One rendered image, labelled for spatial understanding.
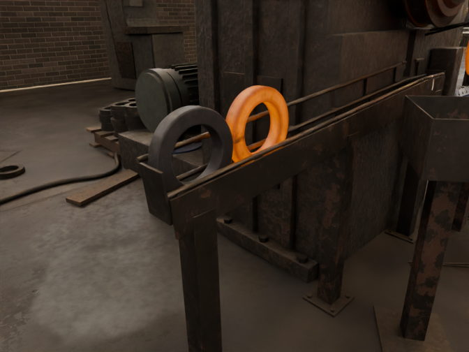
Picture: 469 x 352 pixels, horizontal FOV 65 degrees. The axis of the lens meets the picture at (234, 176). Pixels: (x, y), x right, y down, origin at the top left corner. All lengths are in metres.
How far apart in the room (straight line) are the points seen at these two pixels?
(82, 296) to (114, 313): 0.17
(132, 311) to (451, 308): 1.09
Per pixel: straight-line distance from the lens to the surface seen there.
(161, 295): 1.44
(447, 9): 1.55
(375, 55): 1.37
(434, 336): 1.38
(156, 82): 2.10
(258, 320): 1.31
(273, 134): 0.89
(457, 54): 1.78
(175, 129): 0.67
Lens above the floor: 0.91
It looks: 23 degrees down
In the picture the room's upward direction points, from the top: 1 degrees counter-clockwise
